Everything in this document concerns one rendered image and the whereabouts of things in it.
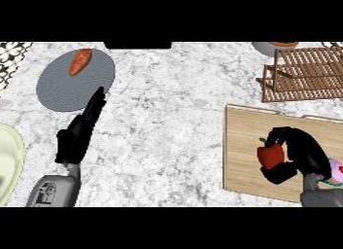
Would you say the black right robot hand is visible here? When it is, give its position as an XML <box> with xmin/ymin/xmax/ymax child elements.
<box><xmin>258</xmin><ymin>125</ymin><xmax>334</xmax><ymax>186</ymax></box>

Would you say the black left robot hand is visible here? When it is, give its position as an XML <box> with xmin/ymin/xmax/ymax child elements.
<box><xmin>53</xmin><ymin>86</ymin><xmax>108</xmax><ymax>165</ymax></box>

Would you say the red bell pepper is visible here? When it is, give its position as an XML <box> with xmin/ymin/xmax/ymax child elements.
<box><xmin>255</xmin><ymin>137</ymin><xmax>285</xmax><ymax>170</ymax></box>

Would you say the pale wooden tray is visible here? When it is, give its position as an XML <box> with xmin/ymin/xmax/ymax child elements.
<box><xmin>221</xmin><ymin>103</ymin><xmax>343</xmax><ymax>204</ymax></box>

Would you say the brown wooden tiered shelf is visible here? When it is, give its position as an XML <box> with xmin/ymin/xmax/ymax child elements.
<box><xmin>254</xmin><ymin>45</ymin><xmax>343</xmax><ymax>104</ymax></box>

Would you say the pink cupcake with cherry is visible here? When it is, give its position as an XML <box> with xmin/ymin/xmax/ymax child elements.
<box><xmin>319</xmin><ymin>158</ymin><xmax>343</xmax><ymax>189</ymax></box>

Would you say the round grey placemat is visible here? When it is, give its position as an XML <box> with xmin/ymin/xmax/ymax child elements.
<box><xmin>34</xmin><ymin>48</ymin><xmax>117</xmax><ymax>113</ymax></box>

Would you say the orange sweet potato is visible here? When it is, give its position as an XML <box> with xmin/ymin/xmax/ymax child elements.
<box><xmin>68</xmin><ymin>48</ymin><xmax>93</xmax><ymax>78</ymax></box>

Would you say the grey bowl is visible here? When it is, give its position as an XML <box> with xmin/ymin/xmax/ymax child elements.
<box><xmin>250</xmin><ymin>41</ymin><xmax>300</xmax><ymax>58</ymax></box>

